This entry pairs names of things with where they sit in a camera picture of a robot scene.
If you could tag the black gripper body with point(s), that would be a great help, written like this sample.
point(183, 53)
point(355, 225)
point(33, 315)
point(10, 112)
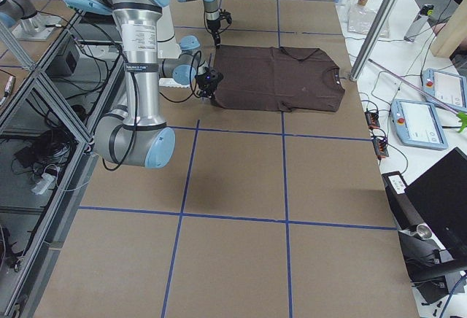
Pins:
point(214, 26)
point(205, 85)

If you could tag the dark brown t-shirt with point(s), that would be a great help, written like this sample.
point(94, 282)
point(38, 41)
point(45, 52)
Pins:
point(277, 79)

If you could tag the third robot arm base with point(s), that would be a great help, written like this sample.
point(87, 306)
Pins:
point(25, 22)

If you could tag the black orange connector strip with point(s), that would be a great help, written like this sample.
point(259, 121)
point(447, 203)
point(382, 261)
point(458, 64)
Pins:
point(379, 137)

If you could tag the near teach pendant tablet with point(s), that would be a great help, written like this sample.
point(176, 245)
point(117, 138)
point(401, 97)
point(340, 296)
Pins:
point(417, 124)

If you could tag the teach pendant tablet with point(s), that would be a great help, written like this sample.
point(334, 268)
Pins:
point(447, 87)
point(417, 124)

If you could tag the far teach pendant tablet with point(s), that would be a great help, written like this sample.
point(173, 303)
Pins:
point(447, 87)

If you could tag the reacher grabber stick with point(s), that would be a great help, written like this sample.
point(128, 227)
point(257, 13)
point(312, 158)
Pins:
point(460, 115)

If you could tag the black laptop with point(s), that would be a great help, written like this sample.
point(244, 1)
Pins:
point(439, 196)

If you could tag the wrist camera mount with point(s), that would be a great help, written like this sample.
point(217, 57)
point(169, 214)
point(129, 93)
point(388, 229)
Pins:
point(226, 17)

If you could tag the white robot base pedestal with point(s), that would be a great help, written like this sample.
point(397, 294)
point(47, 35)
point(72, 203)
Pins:
point(175, 58)

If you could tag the aluminium frame post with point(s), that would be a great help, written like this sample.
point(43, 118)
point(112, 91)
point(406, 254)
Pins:
point(371, 39)

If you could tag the aluminium frame rack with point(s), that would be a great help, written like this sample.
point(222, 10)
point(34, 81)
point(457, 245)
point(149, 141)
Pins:
point(63, 84)

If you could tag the black camera stand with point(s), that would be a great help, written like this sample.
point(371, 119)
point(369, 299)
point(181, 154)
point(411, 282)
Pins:
point(419, 249)

